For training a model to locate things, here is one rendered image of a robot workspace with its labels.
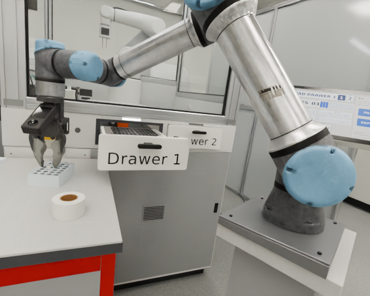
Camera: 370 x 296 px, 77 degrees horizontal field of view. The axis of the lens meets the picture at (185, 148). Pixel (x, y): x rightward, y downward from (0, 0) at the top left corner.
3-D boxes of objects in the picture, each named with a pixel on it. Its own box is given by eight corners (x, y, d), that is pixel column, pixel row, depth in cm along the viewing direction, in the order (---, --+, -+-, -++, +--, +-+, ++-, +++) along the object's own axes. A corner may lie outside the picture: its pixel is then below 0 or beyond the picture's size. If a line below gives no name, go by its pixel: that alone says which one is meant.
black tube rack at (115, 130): (163, 156, 86) (165, 140, 85) (114, 155, 80) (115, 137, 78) (150, 143, 106) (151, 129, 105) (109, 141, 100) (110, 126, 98)
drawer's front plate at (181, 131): (219, 149, 121) (222, 128, 118) (166, 147, 109) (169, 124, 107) (218, 148, 122) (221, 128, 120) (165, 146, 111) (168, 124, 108)
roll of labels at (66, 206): (83, 219, 54) (84, 204, 53) (49, 222, 51) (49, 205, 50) (85, 205, 60) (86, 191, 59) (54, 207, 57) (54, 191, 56)
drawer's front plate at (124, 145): (186, 170, 80) (190, 138, 78) (97, 170, 69) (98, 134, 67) (184, 168, 82) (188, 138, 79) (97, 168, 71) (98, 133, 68)
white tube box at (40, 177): (58, 188, 67) (59, 175, 67) (27, 185, 66) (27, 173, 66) (74, 173, 79) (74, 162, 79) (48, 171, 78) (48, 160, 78)
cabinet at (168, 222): (211, 276, 144) (234, 152, 126) (11, 318, 104) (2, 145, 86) (166, 204, 229) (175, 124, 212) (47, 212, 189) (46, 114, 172)
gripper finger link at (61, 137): (68, 151, 71) (64, 123, 69) (66, 153, 69) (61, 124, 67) (51, 152, 71) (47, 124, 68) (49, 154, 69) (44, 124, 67)
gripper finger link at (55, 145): (71, 162, 76) (67, 135, 74) (63, 168, 71) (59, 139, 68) (61, 163, 76) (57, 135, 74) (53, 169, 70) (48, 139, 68)
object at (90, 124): (231, 152, 126) (236, 125, 123) (2, 145, 87) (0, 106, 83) (174, 124, 211) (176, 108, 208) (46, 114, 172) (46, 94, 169)
